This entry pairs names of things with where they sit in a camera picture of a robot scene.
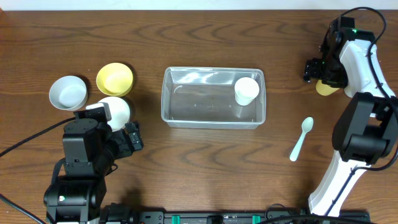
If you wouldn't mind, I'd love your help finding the yellow bowl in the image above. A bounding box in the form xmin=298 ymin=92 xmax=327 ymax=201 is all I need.
xmin=96 ymin=63 xmax=134 ymax=96

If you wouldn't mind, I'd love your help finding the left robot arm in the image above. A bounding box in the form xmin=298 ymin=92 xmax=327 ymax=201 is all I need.
xmin=44 ymin=105 xmax=144 ymax=223

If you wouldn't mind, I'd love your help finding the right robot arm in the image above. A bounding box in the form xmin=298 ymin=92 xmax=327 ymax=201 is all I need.
xmin=303 ymin=16 xmax=397 ymax=217

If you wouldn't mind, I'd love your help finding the yellow cup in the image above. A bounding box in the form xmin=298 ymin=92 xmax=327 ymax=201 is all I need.
xmin=316 ymin=80 xmax=339 ymax=96

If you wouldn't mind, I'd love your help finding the white cup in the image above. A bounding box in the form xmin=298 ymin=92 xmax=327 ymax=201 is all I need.
xmin=234 ymin=77 xmax=259 ymax=106

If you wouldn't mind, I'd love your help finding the grey bowl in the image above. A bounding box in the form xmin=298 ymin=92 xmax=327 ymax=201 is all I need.
xmin=49 ymin=76 xmax=88 ymax=111

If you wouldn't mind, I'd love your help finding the clear plastic container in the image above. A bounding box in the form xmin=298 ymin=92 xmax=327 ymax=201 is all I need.
xmin=161 ymin=67 xmax=266 ymax=129

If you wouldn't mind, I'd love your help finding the white bowl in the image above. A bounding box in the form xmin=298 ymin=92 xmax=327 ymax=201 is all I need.
xmin=99 ymin=96 xmax=131 ymax=131

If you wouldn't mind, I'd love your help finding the pale green plastic spoon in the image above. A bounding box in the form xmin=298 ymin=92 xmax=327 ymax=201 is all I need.
xmin=289 ymin=117 xmax=314 ymax=162

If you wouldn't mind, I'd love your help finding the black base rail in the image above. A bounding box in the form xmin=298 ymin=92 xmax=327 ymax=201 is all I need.
xmin=95 ymin=203 xmax=371 ymax=224

